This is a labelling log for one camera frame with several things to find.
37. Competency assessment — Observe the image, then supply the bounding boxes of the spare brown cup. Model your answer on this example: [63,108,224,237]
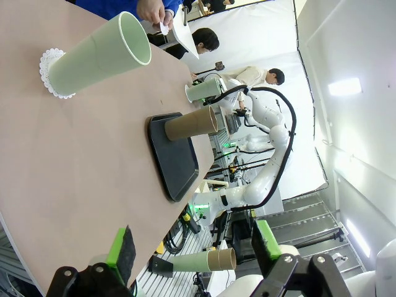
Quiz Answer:
[218,246,238,270]
[207,249,221,271]

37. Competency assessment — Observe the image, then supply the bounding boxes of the black camera on pole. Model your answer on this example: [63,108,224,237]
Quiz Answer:
[193,61,226,77]

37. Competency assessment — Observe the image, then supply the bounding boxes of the person's right hand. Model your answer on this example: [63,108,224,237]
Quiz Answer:
[136,0,174,31]

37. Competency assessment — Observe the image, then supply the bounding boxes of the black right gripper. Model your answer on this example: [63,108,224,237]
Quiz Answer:
[192,77,225,105]

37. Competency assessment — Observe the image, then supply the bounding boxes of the person in blue shirt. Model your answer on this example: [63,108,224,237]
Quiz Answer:
[75,0,199,22]

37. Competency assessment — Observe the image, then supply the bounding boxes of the ceiling light panel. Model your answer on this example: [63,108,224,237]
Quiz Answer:
[327,77,363,97]

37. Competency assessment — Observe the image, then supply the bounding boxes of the yellow black device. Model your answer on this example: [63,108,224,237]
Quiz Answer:
[181,210,202,235]

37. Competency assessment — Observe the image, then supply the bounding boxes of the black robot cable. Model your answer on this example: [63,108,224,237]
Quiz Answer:
[213,86,297,214]

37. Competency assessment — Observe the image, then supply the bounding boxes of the black metal bracket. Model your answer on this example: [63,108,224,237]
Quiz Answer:
[148,255,173,278]

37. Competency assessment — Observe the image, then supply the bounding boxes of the mint green cup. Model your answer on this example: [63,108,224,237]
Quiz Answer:
[184,77,221,103]

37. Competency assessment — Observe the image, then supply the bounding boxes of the black cable bundle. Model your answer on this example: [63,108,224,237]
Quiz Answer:
[163,228,189,255]

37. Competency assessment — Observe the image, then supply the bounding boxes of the pale green cup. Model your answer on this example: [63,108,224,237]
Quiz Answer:
[48,11,152,95]

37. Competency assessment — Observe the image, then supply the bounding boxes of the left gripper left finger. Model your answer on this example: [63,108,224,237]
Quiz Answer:
[46,225,137,297]

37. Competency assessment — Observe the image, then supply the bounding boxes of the person in beige jacket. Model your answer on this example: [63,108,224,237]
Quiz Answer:
[190,66,285,106]

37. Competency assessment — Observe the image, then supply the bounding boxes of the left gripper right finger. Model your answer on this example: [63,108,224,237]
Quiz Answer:
[251,218,352,297]

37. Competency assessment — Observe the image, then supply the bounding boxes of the black plastic tray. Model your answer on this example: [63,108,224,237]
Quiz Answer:
[145,111,199,204]

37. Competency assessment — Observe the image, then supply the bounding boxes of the seated person in black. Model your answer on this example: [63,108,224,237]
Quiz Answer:
[147,27,221,60]

